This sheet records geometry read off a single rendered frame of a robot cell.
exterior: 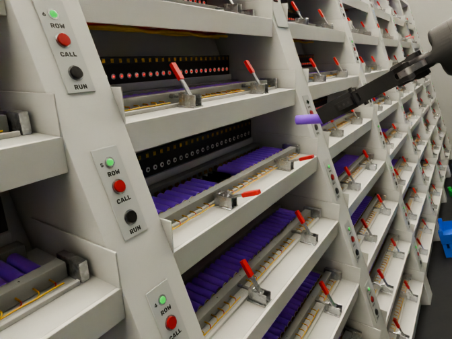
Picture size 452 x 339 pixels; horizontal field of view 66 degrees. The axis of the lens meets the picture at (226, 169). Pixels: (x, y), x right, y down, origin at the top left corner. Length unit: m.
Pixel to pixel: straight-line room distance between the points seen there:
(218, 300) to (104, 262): 0.28
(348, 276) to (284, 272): 0.36
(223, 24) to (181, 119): 0.30
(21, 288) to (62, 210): 0.10
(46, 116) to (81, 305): 0.23
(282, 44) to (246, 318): 0.71
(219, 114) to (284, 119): 0.38
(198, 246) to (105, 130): 0.23
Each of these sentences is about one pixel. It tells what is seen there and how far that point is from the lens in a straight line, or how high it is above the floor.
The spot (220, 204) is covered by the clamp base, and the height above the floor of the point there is 0.92.
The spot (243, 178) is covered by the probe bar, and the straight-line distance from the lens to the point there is 0.76.
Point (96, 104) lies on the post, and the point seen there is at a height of 1.14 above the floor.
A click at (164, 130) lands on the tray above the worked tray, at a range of 0.57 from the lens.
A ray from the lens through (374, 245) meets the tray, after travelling 1.35.
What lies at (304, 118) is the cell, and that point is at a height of 1.02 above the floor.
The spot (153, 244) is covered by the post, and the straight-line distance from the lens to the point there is 0.50.
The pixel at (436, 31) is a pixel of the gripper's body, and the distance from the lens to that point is 0.60.
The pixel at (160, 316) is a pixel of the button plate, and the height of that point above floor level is 0.84.
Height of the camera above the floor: 1.04
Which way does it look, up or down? 5 degrees down
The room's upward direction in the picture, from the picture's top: 19 degrees counter-clockwise
